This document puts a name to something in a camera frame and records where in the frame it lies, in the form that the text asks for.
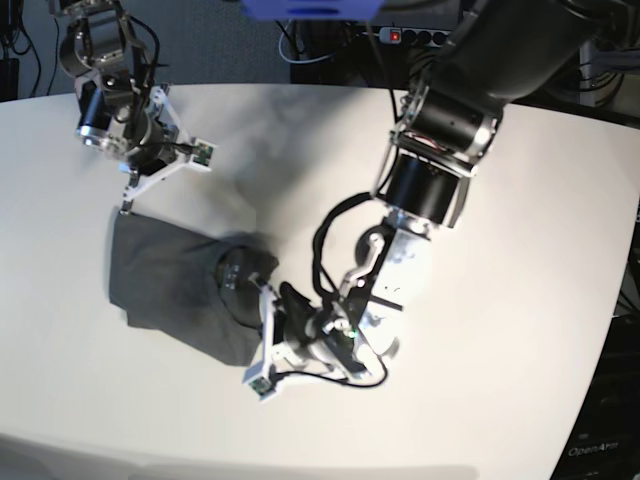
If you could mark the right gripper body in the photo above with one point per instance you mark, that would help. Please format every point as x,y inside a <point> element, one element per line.
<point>162,148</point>

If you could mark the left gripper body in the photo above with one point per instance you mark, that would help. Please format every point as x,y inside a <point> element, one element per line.
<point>301,341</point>

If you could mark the grey T-shirt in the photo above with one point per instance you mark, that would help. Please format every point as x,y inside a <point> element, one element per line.
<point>163,277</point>

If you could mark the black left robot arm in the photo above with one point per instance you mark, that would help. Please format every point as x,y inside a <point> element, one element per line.
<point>501,52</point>

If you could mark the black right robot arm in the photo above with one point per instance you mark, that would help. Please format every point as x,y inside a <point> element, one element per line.
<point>124,113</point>

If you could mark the blue plastic box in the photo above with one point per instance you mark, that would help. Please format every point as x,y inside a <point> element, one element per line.
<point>267,10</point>

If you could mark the white power strip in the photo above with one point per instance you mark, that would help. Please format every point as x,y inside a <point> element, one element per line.
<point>428,38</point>

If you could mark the black OpenArm base box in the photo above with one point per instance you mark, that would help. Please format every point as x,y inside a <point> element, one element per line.
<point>604,442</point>

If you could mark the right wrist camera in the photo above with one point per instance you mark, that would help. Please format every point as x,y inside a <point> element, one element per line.
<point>202,155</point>

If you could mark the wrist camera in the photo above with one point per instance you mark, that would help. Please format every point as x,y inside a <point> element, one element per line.
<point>260,379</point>
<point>202,155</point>

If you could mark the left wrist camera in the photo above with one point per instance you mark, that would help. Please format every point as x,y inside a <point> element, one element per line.
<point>260,379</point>

